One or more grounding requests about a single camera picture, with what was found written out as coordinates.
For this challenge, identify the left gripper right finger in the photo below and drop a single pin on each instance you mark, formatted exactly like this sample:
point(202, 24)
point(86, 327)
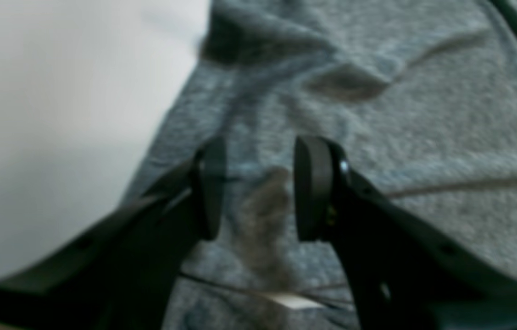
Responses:
point(402, 272)

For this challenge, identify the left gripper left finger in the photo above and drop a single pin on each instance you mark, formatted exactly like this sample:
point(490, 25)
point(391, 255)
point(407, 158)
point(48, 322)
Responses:
point(119, 274)

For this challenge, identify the grey t-shirt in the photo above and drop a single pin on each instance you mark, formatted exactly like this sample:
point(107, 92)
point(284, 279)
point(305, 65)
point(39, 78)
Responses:
point(422, 95)

